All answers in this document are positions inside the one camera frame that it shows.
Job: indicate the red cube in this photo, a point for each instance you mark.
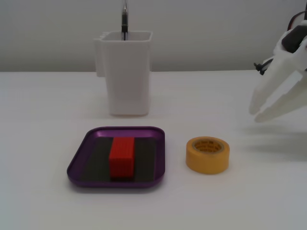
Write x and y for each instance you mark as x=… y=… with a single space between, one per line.
x=121 y=155

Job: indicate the yellow tape roll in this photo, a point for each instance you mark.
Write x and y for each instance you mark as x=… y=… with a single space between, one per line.
x=206 y=165

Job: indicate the black zip tie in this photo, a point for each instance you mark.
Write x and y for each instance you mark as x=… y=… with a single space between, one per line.
x=261 y=66

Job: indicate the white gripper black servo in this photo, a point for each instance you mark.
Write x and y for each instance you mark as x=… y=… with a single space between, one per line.
x=285 y=79

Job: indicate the clear black ballpoint pen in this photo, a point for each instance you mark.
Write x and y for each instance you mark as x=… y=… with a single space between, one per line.
x=125 y=21

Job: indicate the white plastic pen holder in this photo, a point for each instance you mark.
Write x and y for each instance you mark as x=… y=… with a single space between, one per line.
x=129 y=79

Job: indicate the purple metal tray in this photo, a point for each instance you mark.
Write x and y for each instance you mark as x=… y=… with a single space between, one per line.
x=108 y=184

